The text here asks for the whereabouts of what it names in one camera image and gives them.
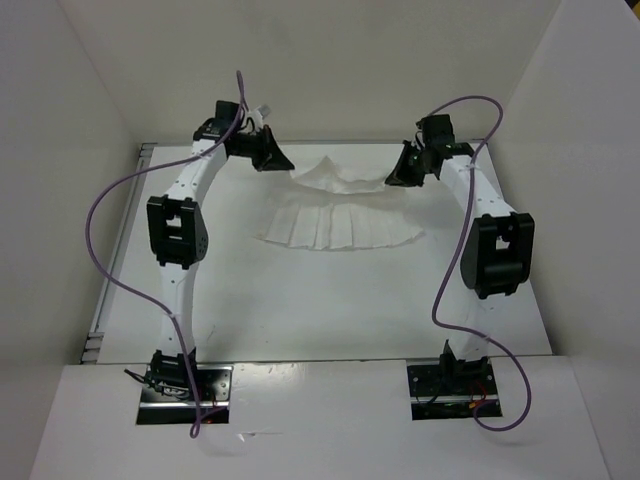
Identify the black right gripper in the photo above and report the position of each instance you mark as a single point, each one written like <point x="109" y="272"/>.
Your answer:
<point x="402" y="176"/>

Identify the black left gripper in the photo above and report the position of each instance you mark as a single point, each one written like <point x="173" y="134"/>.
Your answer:
<point x="271" y="157"/>

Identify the white pleated skirt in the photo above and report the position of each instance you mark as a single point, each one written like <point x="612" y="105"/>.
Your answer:
<point x="324" y="205"/>

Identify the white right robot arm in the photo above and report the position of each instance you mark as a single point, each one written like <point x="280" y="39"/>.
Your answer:
<point x="495" y="258"/>

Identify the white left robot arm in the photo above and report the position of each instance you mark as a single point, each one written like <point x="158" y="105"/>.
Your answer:
<point x="178" y="235"/>

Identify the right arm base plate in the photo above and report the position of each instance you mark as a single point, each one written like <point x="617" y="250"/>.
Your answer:
<point x="434" y="396"/>

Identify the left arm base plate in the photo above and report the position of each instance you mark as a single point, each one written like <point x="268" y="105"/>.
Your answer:
<point x="168" y="405"/>

